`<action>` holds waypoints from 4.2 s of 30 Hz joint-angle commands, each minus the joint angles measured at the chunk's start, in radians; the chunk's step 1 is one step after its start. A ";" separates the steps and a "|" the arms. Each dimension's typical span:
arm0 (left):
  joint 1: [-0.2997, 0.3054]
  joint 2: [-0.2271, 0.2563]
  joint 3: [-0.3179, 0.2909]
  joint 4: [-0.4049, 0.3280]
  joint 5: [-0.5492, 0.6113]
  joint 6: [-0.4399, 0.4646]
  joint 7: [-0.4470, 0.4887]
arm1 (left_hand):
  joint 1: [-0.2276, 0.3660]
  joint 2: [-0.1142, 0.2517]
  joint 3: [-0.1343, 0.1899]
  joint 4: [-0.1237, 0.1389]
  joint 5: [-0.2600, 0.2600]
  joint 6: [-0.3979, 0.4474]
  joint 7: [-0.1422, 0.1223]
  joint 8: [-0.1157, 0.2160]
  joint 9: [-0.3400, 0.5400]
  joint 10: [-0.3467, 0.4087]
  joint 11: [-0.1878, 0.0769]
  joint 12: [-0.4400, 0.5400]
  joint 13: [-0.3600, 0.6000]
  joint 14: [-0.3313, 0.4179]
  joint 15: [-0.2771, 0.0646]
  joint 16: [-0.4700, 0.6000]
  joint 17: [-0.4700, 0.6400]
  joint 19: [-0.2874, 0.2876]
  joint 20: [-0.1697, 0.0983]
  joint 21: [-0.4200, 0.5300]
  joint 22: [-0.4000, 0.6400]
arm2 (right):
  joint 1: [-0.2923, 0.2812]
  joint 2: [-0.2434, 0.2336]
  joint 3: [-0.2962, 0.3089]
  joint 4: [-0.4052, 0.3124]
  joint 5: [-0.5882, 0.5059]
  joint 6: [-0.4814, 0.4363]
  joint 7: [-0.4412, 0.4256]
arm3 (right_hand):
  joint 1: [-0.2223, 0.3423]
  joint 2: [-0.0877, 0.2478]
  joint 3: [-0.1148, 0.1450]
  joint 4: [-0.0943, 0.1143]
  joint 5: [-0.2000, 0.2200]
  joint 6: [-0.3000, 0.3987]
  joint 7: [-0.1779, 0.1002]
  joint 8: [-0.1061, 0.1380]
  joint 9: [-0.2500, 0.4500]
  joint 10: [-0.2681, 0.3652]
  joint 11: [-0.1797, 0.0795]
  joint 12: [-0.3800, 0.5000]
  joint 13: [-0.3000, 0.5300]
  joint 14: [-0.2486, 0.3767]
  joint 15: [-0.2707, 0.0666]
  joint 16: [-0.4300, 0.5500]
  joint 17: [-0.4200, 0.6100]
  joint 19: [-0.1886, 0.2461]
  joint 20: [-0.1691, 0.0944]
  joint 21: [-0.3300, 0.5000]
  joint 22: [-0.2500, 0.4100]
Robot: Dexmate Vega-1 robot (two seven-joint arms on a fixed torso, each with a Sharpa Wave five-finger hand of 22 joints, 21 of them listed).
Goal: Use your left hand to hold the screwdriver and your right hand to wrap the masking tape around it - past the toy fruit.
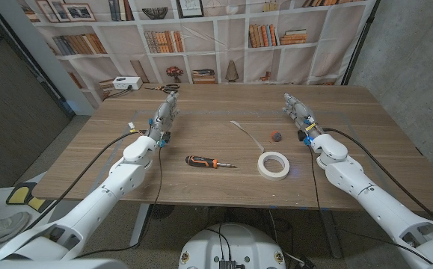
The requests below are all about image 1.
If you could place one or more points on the yellow black floor pad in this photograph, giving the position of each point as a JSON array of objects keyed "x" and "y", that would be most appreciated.
[{"x": 21, "y": 194}]

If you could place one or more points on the black backdrop stand pole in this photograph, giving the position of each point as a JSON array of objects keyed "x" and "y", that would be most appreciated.
[{"x": 362, "y": 41}]

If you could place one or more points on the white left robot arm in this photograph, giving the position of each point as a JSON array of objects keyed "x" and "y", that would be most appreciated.
[{"x": 89, "y": 209}]

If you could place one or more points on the white power strip box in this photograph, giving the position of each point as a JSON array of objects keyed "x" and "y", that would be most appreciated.
[{"x": 126, "y": 83}]

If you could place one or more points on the small red toy fruit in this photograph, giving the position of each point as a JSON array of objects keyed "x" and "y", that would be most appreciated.
[{"x": 276, "y": 136}]

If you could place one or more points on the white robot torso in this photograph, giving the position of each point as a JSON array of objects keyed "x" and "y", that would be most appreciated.
[{"x": 238, "y": 243}]

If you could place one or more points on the black ribbed round object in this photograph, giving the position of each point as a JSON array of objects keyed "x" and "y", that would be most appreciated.
[{"x": 162, "y": 211}]

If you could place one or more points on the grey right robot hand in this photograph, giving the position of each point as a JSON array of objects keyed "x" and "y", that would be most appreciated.
[{"x": 302, "y": 116}]

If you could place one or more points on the large grey shoe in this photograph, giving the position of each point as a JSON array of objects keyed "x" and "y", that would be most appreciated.
[{"x": 3, "y": 228}]

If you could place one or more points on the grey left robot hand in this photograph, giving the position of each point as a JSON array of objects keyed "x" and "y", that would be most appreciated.
[{"x": 162, "y": 119}]

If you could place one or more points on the white masking tape roll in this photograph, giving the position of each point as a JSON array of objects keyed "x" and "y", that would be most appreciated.
[{"x": 272, "y": 175}]

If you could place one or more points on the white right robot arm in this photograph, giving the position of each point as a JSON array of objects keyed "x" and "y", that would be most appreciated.
[{"x": 380, "y": 209}]

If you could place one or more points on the grey table leg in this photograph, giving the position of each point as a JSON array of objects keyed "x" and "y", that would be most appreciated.
[{"x": 331, "y": 231}]

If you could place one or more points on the white table leg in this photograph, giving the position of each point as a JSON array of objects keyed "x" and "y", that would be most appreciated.
[{"x": 141, "y": 224}]

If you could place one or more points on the black orange scissors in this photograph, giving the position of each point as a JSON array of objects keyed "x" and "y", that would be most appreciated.
[{"x": 169, "y": 89}]

